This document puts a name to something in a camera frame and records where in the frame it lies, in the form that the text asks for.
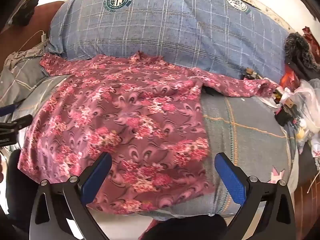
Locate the small black item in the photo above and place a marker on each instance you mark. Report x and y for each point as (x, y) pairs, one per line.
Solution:
(283, 117)

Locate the red paper item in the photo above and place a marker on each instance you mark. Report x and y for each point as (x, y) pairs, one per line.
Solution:
(307, 33)

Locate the grey crumpled cloth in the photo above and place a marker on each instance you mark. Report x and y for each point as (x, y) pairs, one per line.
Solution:
(23, 55)

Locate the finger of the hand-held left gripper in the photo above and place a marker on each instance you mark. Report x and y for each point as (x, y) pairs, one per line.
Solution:
(8, 111)
(20, 123)

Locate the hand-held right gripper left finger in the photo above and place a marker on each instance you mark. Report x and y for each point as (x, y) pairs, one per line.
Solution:
(96, 180)

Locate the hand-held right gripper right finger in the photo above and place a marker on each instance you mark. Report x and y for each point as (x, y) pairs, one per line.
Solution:
(228, 177)

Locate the small brown items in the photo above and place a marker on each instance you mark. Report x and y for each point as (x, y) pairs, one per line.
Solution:
(251, 74)

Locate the black object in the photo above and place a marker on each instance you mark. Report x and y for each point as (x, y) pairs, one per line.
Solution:
(26, 11)

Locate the brown wooden headboard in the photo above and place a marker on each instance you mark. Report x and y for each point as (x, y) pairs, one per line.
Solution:
(43, 20)

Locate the blue plaid quilt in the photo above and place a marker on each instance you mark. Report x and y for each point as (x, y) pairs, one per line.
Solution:
(162, 30)

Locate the white plastic bag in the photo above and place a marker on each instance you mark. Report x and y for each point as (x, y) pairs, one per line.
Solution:
(306, 100)

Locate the grey patterned bed sheet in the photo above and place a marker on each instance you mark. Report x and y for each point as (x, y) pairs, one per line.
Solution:
(245, 135)

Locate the red packet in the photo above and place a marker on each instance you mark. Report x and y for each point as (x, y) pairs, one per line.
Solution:
(288, 78)

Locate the pink floral shirt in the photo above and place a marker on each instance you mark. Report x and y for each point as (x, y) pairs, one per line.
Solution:
(125, 105)

